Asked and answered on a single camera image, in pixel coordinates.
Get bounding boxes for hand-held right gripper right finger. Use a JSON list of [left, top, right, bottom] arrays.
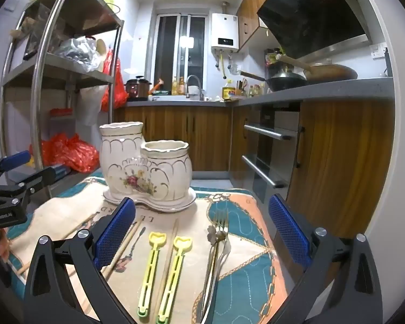
[[268, 194, 383, 324]]

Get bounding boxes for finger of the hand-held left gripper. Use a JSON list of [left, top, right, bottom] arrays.
[[0, 151, 32, 184], [0, 166, 55, 197]]

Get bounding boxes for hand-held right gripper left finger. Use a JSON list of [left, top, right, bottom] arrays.
[[23, 196, 146, 324]]

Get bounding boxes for yellow plastic fork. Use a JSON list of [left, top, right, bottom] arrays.
[[137, 231, 166, 318], [156, 236, 193, 323]]

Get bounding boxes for silver metal fork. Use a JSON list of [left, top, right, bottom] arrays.
[[204, 233, 232, 321]]

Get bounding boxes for gold metal fork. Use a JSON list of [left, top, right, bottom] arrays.
[[201, 209, 230, 323]]

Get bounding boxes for white floral ceramic utensil holder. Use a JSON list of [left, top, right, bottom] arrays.
[[99, 121, 197, 213]]

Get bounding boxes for gold flower-handled spoon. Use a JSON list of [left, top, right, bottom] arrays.
[[206, 224, 223, 277]]

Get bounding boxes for large red plastic bag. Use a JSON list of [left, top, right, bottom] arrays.
[[29, 133, 100, 173]]

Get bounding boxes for printed patterned table mat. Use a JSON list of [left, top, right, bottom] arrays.
[[7, 170, 291, 324]]

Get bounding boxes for built-in steel oven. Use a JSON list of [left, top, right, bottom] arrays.
[[233, 103, 304, 203]]

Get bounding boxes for wooden base cabinet beside oven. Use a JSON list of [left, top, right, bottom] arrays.
[[283, 99, 397, 254]]

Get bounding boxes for steel shelf rack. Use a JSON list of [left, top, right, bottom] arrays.
[[0, 0, 125, 203]]

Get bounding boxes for white plastic bag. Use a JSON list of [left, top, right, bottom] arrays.
[[76, 88, 106, 125]]

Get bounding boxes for wooden base cabinet under sink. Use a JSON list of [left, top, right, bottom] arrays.
[[116, 104, 233, 173]]

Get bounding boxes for hanging red plastic bag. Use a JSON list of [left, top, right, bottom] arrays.
[[100, 49, 129, 112]]

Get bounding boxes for clear crumpled plastic bag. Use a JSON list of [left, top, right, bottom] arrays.
[[54, 37, 102, 73]]

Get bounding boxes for dark red rice cooker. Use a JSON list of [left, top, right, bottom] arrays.
[[126, 76, 152, 102]]

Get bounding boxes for black wok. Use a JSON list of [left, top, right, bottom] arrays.
[[239, 69, 308, 92]]

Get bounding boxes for knife block with scissors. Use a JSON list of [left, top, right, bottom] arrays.
[[235, 78, 249, 97]]

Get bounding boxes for yellow cooking oil bottle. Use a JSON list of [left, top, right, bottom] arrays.
[[222, 79, 237, 100]]

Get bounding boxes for amber condiment bottles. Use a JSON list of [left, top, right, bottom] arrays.
[[171, 76, 186, 96]]

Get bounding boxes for brown frying pan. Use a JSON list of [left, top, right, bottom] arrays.
[[278, 54, 358, 82]]

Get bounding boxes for chrome sink faucet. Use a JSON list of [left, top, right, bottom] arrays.
[[185, 75, 203, 100]]

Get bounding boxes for white water heater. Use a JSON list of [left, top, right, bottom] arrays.
[[211, 13, 240, 53]]

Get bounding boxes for black range hood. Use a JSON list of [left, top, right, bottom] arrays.
[[256, 0, 373, 59]]

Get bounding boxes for window with white frame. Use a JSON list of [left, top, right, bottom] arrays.
[[153, 13, 210, 90]]

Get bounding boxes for wooden wall cabinets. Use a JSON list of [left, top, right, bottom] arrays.
[[236, 0, 291, 53]]

